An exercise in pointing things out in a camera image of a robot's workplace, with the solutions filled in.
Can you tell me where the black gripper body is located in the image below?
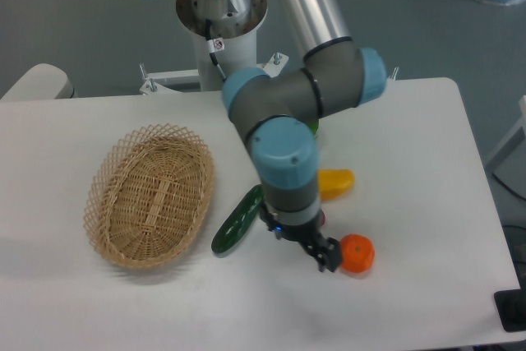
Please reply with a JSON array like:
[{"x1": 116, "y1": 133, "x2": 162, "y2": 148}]
[{"x1": 259, "y1": 203, "x2": 321, "y2": 252}]

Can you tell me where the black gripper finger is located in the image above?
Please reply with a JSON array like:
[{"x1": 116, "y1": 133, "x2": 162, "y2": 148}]
[{"x1": 306, "y1": 235, "x2": 343, "y2": 273}]

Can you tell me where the green bok choy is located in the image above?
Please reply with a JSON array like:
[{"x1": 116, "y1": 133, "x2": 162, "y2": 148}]
[{"x1": 307, "y1": 120, "x2": 320, "y2": 138}]

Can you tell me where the yellow bell pepper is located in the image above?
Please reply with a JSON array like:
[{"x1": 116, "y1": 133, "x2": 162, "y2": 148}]
[{"x1": 317, "y1": 169, "x2": 355, "y2": 201}]

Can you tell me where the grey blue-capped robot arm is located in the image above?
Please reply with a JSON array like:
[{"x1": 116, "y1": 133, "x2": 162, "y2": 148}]
[{"x1": 191, "y1": 0, "x2": 387, "y2": 271}]

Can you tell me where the white table leg frame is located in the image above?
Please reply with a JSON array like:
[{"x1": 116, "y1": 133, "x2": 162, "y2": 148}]
[{"x1": 483, "y1": 95, "x2": 525, "y2": 202}]

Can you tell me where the black device at edge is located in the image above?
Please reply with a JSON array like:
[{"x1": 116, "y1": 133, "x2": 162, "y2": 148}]
[{"x1": 494, "y1": 289, "x2": 525, "y2": 333}]

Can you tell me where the orange tangerine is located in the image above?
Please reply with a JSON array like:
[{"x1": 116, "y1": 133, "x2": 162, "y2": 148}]
[{"x1": 339, "y1": 234, "x2": 376, "y2": 274}]

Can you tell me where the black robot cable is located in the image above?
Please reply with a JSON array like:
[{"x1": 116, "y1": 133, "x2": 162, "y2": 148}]
[{"x1": 204, "y1": 18, "x2": 231, "y2": 83}]

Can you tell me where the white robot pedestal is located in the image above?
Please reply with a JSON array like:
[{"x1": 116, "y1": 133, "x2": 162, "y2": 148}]
[{"x1": 140, "y1": 0, "x2": 289, "y2": 95}]

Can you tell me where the dark green cucumber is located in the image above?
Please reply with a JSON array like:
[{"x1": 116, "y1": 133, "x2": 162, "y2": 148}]
[{"x1": 210, "y1": 185, "x2": 263, "y2": 255}]

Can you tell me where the white chair armrest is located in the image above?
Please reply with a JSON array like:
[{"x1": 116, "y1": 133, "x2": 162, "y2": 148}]
[{"x1": 1, "y1": 63, "x2": 77, "y2": 103}]

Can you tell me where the woven wicker basket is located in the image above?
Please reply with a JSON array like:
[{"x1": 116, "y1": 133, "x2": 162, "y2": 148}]
[{"x1": 84, "y1": 124, "x2": 215, "y2": 270}]

